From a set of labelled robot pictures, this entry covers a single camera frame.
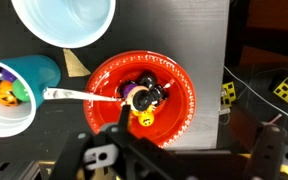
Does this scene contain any orange black candy ball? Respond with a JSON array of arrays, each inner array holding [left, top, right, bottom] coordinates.
[[0, 80, 21, 108]]

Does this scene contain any yellow black tag cube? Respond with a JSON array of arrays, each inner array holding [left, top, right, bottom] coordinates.
[[221, 81, 237, 108], [272, 76, 288, 106]]

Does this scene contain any thin white floor cable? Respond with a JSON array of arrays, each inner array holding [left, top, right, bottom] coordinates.
[[223, 65, 288, 130]]

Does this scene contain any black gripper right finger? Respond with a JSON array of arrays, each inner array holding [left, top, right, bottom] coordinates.
[[245, 124, 288, 180]]

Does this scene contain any purple black candy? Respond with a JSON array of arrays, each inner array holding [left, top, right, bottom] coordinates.
[[121, 82, 137, 100]]

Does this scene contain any black ring candy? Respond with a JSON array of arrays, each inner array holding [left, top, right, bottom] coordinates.
[[130, 85, 153, 112]]

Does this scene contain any red bowl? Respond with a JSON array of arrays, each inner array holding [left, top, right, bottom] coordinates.
[[82, 50, 197, 150]]

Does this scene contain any small cardboard scrap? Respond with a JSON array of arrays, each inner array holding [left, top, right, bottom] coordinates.
[[62, 48, 92, 78]]

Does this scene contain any green candy ball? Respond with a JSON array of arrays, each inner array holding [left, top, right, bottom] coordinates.
[[11, 79, 32, 103]]

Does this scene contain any blue plastic cup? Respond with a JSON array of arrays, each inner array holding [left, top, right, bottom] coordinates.
[[0, 54, 62, 139], [11, 0, 117, 50]]

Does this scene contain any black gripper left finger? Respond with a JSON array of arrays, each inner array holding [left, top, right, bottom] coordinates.
[[57, 104, 185, 180]]

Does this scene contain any purple wrapped candy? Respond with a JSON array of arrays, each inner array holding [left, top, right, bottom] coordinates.
[[0, 67, 18, 83]]

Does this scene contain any metal spoon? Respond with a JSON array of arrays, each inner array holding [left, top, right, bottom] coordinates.
[[42, 87, 124, 103]]

